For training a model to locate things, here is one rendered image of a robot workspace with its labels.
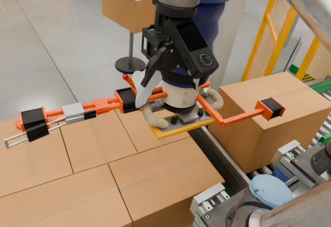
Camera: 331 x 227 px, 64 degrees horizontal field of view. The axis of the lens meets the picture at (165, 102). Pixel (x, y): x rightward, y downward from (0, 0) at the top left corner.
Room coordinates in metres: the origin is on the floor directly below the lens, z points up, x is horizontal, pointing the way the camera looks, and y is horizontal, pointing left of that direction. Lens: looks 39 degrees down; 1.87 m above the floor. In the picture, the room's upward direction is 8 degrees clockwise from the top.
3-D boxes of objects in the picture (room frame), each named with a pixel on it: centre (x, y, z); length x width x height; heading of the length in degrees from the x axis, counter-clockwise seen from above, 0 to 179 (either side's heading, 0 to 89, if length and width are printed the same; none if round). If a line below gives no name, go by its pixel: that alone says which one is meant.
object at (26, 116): (0.66, 0.45, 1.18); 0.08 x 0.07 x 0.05; 123
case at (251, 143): (1.37, -0.68, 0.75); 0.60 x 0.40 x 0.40; 122
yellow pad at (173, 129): (0.90, -0.11, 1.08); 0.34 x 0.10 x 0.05; 123
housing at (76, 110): (0.73, 0.34, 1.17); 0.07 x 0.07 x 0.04; 33
